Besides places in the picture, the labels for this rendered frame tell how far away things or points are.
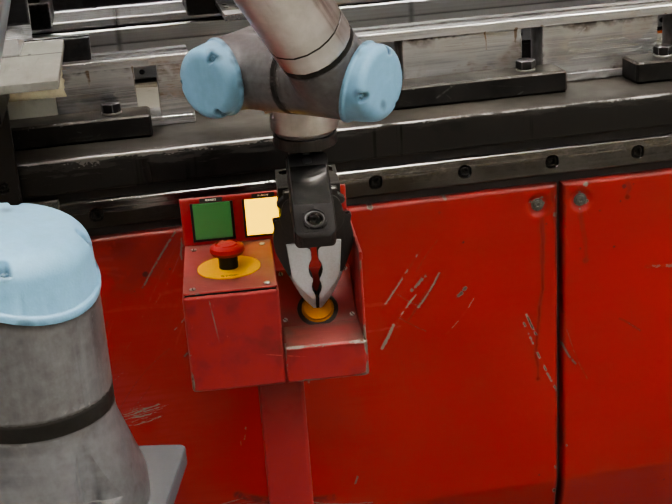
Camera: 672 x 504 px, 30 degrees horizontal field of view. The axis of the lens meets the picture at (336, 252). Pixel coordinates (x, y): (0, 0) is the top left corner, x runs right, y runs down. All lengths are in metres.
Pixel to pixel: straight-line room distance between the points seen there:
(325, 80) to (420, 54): 0.60
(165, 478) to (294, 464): 0.51
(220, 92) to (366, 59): 0.16
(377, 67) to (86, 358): 0.41
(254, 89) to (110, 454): 0.43
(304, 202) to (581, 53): 0.61
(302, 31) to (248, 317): 0.39
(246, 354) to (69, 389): 0.51
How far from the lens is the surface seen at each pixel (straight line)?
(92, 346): 0.93
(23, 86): 1.45
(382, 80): 1.17
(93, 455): 0.95
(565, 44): 1.81
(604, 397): 1.87
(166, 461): 1.06
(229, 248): 1.41
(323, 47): 1.14
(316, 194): 1.35
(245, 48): 1.24
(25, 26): 1.72
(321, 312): 1.46
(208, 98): 1.25
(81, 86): 1.70
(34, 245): 0.91
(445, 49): 1.76
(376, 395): 1.76
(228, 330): 1.39
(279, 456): 1.52
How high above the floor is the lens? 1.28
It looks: 20 degrees down
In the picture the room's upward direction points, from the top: 4 degrees counter-clockwise
